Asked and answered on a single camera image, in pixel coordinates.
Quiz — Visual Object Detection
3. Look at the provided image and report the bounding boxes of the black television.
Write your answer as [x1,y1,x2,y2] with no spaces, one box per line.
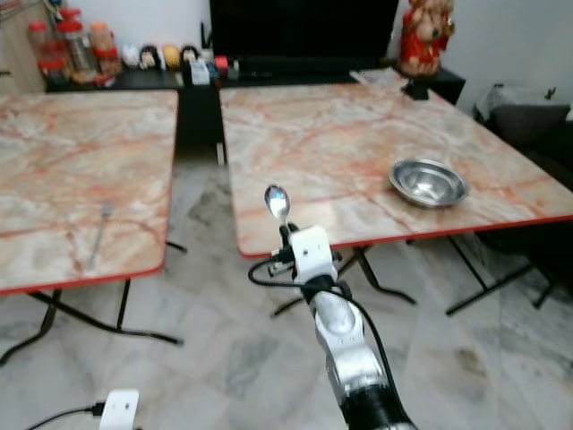
[210,0,400,62]

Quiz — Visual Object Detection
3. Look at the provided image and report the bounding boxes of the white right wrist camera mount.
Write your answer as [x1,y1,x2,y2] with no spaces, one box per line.
[290,225,338,284]

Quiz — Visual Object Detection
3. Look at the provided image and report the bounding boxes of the steel spoon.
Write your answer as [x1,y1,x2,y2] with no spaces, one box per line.
[264,184,292,228]

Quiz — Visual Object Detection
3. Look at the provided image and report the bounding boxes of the wooden cabinet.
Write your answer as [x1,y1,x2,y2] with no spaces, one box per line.
[0,0,47,96]

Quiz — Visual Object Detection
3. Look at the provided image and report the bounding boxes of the steel fork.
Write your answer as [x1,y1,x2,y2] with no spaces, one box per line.
[88,203,116,271]

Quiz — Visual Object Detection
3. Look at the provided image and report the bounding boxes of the red and gold figurine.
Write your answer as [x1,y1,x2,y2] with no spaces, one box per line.
[398,0,457,100]

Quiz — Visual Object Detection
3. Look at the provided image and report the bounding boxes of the dark sofa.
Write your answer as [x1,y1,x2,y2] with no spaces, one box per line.
[473,83,573,194]

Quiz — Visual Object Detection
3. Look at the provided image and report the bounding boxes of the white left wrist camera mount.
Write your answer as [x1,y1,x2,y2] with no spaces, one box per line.
[99,389,141,430]

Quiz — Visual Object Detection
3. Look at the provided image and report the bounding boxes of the steel bowl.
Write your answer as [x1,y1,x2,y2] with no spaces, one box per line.
[389,158,471,210]

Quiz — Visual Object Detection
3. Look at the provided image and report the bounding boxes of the printed paper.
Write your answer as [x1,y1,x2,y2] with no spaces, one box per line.
[350,67,409,88]

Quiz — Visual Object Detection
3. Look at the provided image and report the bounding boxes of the small yellow doll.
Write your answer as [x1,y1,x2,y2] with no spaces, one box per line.
[163,44,184,70]

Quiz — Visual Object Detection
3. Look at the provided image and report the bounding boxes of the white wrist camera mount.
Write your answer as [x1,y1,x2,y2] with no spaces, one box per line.
[99,389,141,430]
[290,225,338,284]

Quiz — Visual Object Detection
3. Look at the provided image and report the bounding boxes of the small white box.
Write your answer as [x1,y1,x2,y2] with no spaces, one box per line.
[190,60,212,87]

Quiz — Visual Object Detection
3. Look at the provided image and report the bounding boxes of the marble folding table with fork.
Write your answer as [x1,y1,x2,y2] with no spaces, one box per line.
[0,89,185,366]

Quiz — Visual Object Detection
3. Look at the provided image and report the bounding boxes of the marble folding table with bowl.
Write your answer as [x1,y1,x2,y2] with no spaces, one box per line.
[219,81,573,317]

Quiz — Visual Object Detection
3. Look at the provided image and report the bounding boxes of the small dark-haired doll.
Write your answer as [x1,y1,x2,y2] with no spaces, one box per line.
[182,45,203,69]
[145,45,165,71]

